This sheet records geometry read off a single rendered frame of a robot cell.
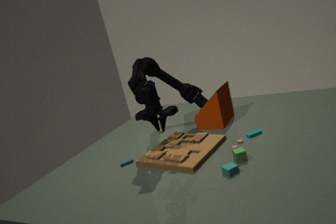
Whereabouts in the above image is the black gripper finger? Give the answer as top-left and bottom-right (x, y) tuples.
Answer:
(158, 116), (167, 131)
(146, 115), (160, 131)

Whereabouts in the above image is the teal flat bar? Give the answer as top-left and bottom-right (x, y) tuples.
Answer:
(120, 158), (134, 167)

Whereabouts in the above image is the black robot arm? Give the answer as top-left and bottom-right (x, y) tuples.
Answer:
(128, 57), (208, 121)

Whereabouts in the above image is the teal cube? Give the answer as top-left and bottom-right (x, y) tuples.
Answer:
(221, 161), (240, 178)

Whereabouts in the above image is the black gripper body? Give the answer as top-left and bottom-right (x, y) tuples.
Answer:
(135, 96), (178, 121)

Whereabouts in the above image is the cyan rectangular block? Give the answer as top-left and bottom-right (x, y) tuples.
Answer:
(247, 130), (262, 138)

